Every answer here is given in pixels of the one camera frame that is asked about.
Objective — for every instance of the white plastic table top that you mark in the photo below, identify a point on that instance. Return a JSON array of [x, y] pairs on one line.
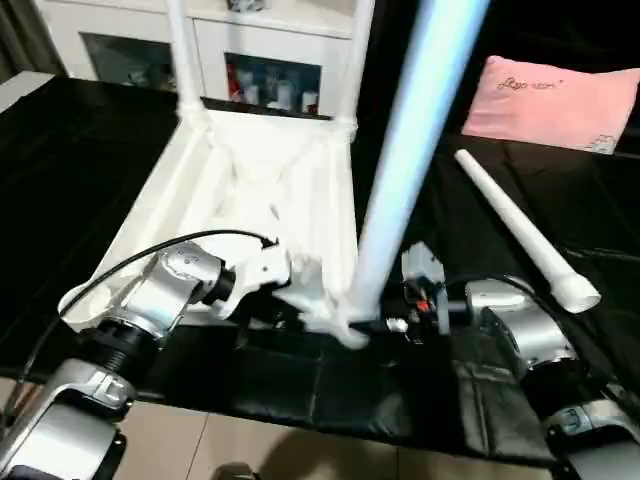
[[250, 190]]

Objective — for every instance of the white plastic table leg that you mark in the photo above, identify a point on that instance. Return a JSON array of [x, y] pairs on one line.
[[185, 60], [520, 230], [420, 130], [352, 70]]

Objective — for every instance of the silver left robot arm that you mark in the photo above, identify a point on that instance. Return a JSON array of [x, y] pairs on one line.
[[160, 290]]

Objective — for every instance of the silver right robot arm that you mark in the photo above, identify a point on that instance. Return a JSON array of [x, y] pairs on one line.
[[525, 330]]

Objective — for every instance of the dark robot foot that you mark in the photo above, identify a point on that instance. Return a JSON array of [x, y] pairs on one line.
[[236, 473]]

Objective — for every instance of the black work mat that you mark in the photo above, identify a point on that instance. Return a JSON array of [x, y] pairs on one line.
[[80, 170]]

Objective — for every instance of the pink pillow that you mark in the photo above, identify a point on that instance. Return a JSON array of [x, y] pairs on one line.
[[555, 105]]

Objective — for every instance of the white glass-door cabinet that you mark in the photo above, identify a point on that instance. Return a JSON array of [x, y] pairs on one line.
[[130, 40]]

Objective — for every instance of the small black white trinket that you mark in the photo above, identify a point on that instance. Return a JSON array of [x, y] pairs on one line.
[[246, 4]]

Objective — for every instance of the dark grey curtain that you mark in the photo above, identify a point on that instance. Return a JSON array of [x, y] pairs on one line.
[[20, 40]]

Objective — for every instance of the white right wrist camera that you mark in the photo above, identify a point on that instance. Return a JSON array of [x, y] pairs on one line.
[[423, 268]]

